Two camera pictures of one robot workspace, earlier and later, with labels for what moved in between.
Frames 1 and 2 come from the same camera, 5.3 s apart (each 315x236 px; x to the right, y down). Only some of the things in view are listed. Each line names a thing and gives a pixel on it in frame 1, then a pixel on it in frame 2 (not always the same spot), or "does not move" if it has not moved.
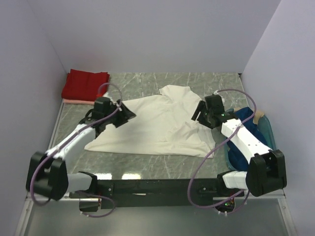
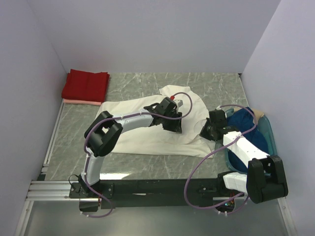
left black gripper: (120, 116) -> (173, 123)
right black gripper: (203, 116) -> (206, 132)
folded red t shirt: (82, 85) does not move
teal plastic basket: (264, 124) does not move
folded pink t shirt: (75, 101) does not move
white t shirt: (167, 123) does not move
